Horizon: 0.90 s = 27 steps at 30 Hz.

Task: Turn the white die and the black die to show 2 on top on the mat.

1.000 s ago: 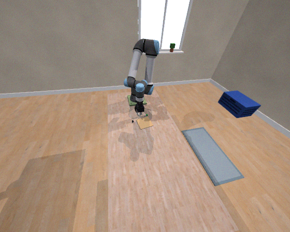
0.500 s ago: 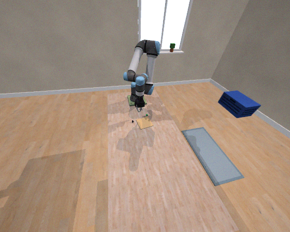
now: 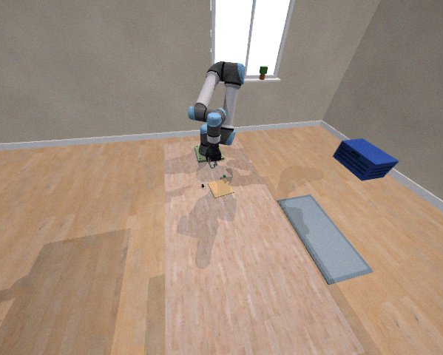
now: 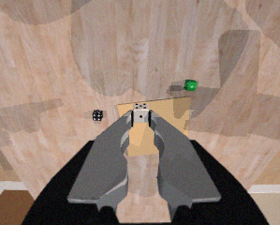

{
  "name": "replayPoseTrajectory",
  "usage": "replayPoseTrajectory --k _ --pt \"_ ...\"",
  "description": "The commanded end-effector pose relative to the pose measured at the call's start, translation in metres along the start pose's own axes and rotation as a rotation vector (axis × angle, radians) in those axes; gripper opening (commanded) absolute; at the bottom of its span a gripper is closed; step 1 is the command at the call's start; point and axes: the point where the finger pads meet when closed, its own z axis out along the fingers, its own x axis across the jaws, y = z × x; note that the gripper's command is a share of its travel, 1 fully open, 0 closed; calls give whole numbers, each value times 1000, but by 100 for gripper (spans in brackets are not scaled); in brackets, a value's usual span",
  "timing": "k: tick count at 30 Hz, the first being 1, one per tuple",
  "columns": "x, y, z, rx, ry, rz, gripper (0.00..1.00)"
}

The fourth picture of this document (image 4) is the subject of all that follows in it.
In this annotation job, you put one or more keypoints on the tan flat mat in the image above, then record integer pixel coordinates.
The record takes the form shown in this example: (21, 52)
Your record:
(141, 136)

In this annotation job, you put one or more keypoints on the black die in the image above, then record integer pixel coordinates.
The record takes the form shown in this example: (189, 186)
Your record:
(97, 115)

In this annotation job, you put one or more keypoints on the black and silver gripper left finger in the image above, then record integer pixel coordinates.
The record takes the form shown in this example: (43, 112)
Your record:
(96, 176)

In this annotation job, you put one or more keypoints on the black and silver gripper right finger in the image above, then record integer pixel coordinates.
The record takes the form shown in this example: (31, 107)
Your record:
(189, 175)

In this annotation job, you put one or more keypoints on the green die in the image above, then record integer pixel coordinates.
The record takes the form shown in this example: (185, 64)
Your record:
(190, 85)

